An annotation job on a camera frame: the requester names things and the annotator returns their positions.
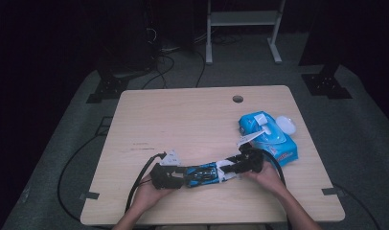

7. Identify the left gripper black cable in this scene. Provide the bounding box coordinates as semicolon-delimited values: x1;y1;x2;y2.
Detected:
125;151;168;214

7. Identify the thin black floor cable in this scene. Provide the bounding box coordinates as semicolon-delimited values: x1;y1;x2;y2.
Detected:
331;181;381;230

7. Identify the long black floor cable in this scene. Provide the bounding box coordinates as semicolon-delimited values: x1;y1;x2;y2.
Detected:
57;133;114;230

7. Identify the person's left hand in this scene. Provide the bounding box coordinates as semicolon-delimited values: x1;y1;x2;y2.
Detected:
131;172;177;213

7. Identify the black stand base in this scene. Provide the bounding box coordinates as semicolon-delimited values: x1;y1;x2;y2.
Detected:
85;75;130;104
301;63;354;100

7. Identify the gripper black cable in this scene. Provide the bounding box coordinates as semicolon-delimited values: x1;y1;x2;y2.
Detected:
125;151;168;214
261;149;293;230

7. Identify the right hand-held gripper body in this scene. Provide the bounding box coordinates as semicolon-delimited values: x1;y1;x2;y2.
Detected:
233;128;267;175

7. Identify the blue wet wipes pack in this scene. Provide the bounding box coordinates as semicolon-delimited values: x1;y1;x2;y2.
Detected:
238;110;300;168

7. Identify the person's right hand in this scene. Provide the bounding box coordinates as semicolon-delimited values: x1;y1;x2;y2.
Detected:
243;161;288;198

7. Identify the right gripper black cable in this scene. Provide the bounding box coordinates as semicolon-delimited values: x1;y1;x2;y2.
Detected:
261;149;293;230

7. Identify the grey tape strip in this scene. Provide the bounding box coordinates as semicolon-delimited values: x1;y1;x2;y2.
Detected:
79;191;101;201
321;187;345;196

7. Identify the white metal stand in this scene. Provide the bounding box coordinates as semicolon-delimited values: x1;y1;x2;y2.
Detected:
205;0;286;65

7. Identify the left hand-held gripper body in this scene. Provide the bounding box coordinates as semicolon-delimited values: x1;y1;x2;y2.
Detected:
149;149;186;190

